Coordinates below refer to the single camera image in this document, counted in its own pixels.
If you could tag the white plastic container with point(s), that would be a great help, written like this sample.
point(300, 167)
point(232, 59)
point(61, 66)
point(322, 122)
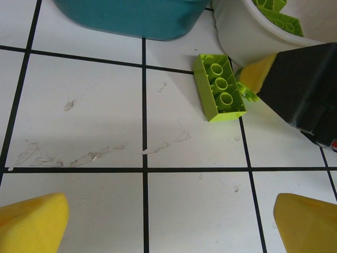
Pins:
point(237, 34)

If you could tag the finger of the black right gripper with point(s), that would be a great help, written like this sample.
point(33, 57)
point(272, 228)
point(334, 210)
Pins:
point(295, 84)

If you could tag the lime green lego brick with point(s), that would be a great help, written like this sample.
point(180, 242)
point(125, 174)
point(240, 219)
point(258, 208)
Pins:
point(271, 4)
point(284, 23)
point(208, 87)

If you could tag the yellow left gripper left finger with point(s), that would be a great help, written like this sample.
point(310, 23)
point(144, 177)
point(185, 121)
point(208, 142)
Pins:
point(31, 226)

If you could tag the teal plastic container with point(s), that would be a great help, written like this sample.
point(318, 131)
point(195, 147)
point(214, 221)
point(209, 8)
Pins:
point(131, 18)

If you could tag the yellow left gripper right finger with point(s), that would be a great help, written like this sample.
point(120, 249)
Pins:
point(308, 229)

